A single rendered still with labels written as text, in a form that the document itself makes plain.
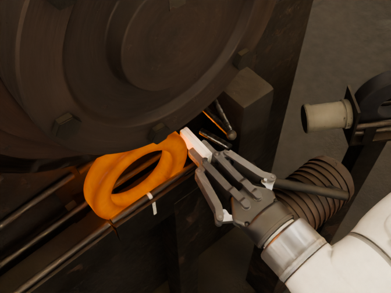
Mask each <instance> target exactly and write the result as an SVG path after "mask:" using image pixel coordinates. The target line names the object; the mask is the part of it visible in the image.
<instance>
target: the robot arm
mask: <svg viewBox="0 0 391 293"><path fill-rule="evenodd" d="M180 136H181V137H182V138H183V139H184V141H185V142H186V145H187V149H188V150H189V152H188V155H189V158H190V159H191V160H192V161H193V162H194V163H195V164H196V165H197V166H198V168H197V169H196V170H195V180H196V182H197V184H198V186H199V188H200V190H201V192H202V193H203V195H204V197H205V199H206V200H207V202H208V204H209V207H210V208H211V210H212V212H213V214H214V220H215V225H216V226H218V227H220V226H221V225H222V224H226V223H233V225H235V226H236V227H239V228H241V229H242V230H243V231H244V232H245V234H246V235H247V236H248V237H249V238H250V240H252V242H253V243H255V245H256V246H257V247H258V248H261V249H263V248H264V250H263V251H262V253H261V258H262V259H263V260H264V262H265V263H266V264H267V265H268V266H269V267H270V268H271V269H272V270H273V271H274V273H275V274H276V275H277V276H278V277H279V279H280V280H281V281H282V282H284V284H285V285H286V287H287V288H288V289H289V291H290V292H291V293H391V193H389V194H388V195H387V196H385V197H384V198H383V199H381V200H380V201H379V202H378V203H377V204H376V205H375V206H374V207H372V208H371V209H370V210H369V211H368V212H367V213H366V214H365V215H364V216H363V217H362V218H361V219H360V221H359V222H358V223H357V225H356V226H355V227H354V228H353V229H352V230H351V231H350V232H349V233H348V234H347V235H346V236H345V237H344V238H343V239H341V240H340V241H338V242H337V243H335V244H334V245H332V246H331V245H330V244H329V243H327V242H326V241H325V239H324V237H321V236H320V235H319V234H318V233H317V232H316V231H315V230H314V229H313V228H312V227H311V226H310V225H309V224H308V223H307V222H306V221H305V220H304V219H303V218H302V217H300V218H298V219H296V220H294V214H292V212H291V211H289V210H288V208H287V207H285V205H284V204H283V203H281V202H280V201H278V200H277V199H276V197H275V194H274V192H273V191H272V187H273V184H274V182H275V180H276V176H275V175H274V174H272V173H268V172H265V171H262V170H261V169H259V168H258V167H256V166H254V165H253V164H252V163H250V162H249V161H247V160H245V159H244V158H242V157H241V156H239V155H238V154H236V153H235V152H233V151H231V150H229V151H228V150H226V149H225V150H224V151H220V152H218V151H216V150H215V149H214V148H213V147H212V146H211V145H210V144H209V143H208V142H207V141H206V140H202V141H200V140H199V139H198V138H197V137H196V136H195V135H194V134H193V133H192V132H191V131H190V130H189V129H188V128H187V127H185V128H184V129H182V130H181V131H180ZM211 161H212V164H210V163H211ZM213 164H214V165H215V166H216V167H217V168H218V169H219V171H220V172H221V173H222V174H223V175H224V176H225V177H226V178H227V179H228V180H229V181H230V182H231V183H232V184H233V185H234V186H235V187H232V186H231V185H230V184H229V183H228V182H227V181H226V180H225V178H224V177H223V176H222V175H221V174H220V173H219V172H218V171H217V170H216V169H215V168H214V167H213ZM237 170H238V171H239V172H241V173H243V174H244V175H246V176H247V177H249V178H250V179H252V180H253V181H255V182H256V183H258V184H260V185H261V187H259V186H256V185H252V184H251V183H250V182H249V181H248V180H247V179H246V178H244V177H243V176H242V175H241V174H240V173H239V172H238V171H237ZM208 180H209V181H210V182H211V183H212V184H213V185H214V186H215V187H216V188H217V189H218V190H219V191H220V192H221V194H222V195H223V196H224V197H225V198H226V200H227V201H228V202H229V204H230V214H231V215H230V214H228V212H227V210H226V209H223V207H222V204H221V202H220V200H219V199H218V197H217V195H216V193H215V191H214V190H213V188H212V186H211V184H210V183H209V181H208Z"/></svg>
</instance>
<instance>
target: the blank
mask: <svg viewBox="0 0 391 293"><path fill-rule="evenodd" d="M354 96H355V98H356V101H357V103H358V107H359V108H360V111H361V115H360V118H359V121H358V123H368V122H377V121H382V120H390V119H391V105H389V106H381V105H382V104H383V103H384V102H385V101H386V100H388V99H390V98H391V70H388V71H385V72H383V73H380V74H378V75H376V76H374V77H373V78H371V79H369V80H368V81H366V82H365V83H364V84H363V85H362V86H361V87H360V88H359V89H358V90H357V91H356V93H355V94H354Z"/></svg>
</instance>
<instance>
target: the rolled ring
mask: <svg viewBox="0 0 391 293"><path fill-rule="evenodd" d="M160 150H162V155H161V158H160V160H159V163H158V164H157V166H156V168H155V169H154V170H153V172H152V173H151V174H150V175H149V176H148V177H147V178H146V179H145V180H144V181H142V182H141V183H140V184H139V185H137V186H135V187H134V188H132V189H130V190H128V191H125V192H122V193H120V194H111V193H112V189H113V186H114V184H115V182H116V180H117V179H118V177H119V176H120V175H121V174H122V173H123V171H124V170H125V169H126V168H127V167H128V166H129V165H131V164H132V163H133V162H134V161H135V160H137V159H138V158H140V157H142V156H144V155H146V154H148V153H150V152H154V151H160ZM186 158H187V145H186V142H185V141H184V139H183V138H182V137H181V136H180V135H179V134H178V133H177V132H176V131H175V132H173V133H172V134H169V135H168V136H167V139H165V140H164V141H162V142H161V143H159V144H155V143H152V144H149V145H146V146H144V147H141V148H138V149H134V150H132V151H127V152H122V153H114V154H109V155H104V156H101V157H99V158H97V159H96V160H95V162H94V163H93V164H92V166H91V167H90V169H89V171H88V173H87V176H86V179H85V182H84V188H83V191H84V197H85V199H86V201H87V203H88V204H89V205H90V206H91V208H92V209H93V211H94V212H95V213H96V214H97V215H98V216H99V217H101V218H103V219H107V220H109V219H110V218H111V217H113V216H114V215H116V214H117V213H119V212H120V211H121V210H123V209H124V208H126V207H128V206H129V205H131V204H132V203H133V202H135V201H136V200H138V199H139V198H141V197H142V196H144V195H145V194H146V193H148V192H150V191H151V190H153V189H154V188H155V187H157V186H159V185H160V184H161V183H163V182H164V181H166V180H167V179H169V178H170V177H172V176H173V175H174V174H176V173H177V172H179V171H181V170H182V169H183V166H184V164H185V162H186Z"/></svg>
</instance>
